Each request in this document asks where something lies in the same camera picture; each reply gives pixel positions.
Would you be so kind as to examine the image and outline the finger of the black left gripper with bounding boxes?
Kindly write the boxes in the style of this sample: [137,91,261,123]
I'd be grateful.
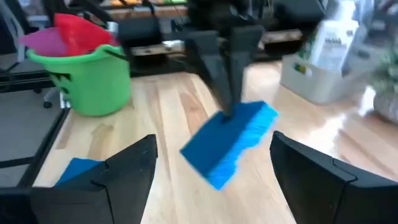
[230,26,265,108]
[185,30,233,116]

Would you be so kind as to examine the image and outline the white plastic caddy bin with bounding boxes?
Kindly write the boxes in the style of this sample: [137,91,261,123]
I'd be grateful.
[280,43,380,105]

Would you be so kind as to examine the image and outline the potted green plant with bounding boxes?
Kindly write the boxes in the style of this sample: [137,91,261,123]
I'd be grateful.
[371,46,398,124]

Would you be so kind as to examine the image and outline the pink microfiber cloth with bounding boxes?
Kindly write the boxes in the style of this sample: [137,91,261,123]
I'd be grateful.
[17,27,69,57]

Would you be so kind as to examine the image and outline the red microfiber cloth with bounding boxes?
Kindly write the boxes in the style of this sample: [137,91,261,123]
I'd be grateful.
[54,12,121,57]

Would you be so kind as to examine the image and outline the blue sponge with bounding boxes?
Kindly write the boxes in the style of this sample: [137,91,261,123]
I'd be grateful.
[55,157,104,187]
[180,100,279,191]

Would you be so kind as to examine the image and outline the black metal rig frame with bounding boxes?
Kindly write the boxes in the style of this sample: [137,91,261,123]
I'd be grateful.
[0,108,71,187]

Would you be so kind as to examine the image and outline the small white plastic bottle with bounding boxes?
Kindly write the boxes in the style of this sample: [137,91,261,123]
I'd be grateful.
[310,1,360,72]

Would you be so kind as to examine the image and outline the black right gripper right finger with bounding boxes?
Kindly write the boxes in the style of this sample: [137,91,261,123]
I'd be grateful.
[269,130,398,224]

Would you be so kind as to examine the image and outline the green plastic bucket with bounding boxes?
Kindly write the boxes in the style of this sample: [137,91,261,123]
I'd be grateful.
[26,44,132,118]

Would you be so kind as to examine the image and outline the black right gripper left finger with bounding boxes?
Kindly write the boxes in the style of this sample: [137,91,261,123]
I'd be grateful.
[30,134,159,224]

